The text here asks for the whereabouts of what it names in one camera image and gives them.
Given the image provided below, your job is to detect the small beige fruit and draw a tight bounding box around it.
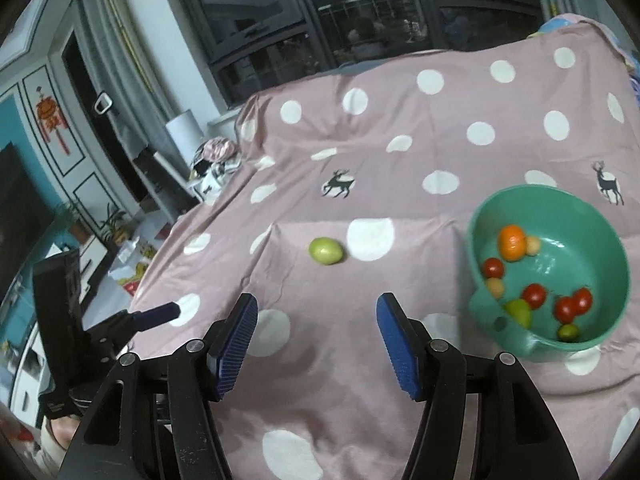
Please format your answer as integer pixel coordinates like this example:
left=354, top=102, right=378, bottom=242
left=485, top=278, right=506, bottom=300

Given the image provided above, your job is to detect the small red tomato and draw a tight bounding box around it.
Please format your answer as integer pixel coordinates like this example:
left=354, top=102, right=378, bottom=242
left=521, top=283, right=547, bottom=310

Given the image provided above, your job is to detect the small dark green fruit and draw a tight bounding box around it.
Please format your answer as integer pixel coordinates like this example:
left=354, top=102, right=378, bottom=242
left=556, top=323, right=580, bottom=342

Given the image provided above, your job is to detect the large red tomato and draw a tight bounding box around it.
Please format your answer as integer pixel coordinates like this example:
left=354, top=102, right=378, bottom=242
left=553, top=296, right=576, bottom=325

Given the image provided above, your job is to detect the green plastic basin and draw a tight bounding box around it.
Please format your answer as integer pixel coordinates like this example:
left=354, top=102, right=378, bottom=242
left=466, top=184, right=630, bottom=362

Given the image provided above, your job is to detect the red tomato with stem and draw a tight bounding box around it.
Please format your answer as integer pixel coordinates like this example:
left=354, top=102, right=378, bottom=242
left=573, top=287, right=593, bottom=315

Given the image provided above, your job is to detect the left hand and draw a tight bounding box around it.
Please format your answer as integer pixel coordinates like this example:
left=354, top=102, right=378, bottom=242
left=42, top=415, right=81, bottom=452

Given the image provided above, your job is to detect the potted plant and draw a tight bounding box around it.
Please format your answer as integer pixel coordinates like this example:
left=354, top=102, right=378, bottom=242
left=101, top=203, right=129, bottom=247

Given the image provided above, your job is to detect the large green fruit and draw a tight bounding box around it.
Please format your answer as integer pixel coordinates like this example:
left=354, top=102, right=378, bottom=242
left=308, top=237, right=344, bottom=266

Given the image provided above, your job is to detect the orange tangerine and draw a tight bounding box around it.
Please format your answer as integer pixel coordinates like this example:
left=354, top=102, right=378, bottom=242
left=497, top=224, right=527, bottom=262

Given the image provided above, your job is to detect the black television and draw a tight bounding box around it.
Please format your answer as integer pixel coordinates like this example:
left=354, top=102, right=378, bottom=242
left=0, top=143, right=53, bottom=301

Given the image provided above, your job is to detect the pale round fruit in basin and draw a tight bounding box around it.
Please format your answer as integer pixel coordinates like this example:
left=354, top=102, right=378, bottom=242
left=525, top=235, right=541, bottom=257

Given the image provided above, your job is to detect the pink crumpled cloth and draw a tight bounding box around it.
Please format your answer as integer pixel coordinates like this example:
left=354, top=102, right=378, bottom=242
left=195, top=136, right=238, bottom=164

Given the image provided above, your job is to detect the white cylindrical lamp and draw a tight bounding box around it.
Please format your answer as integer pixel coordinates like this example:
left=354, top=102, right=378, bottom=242
left=165, top=110, right=205, bottom=165

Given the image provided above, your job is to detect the red chinese knot decoration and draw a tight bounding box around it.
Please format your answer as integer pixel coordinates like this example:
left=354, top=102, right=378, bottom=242
left=35, top=86, right=70, bottom=156

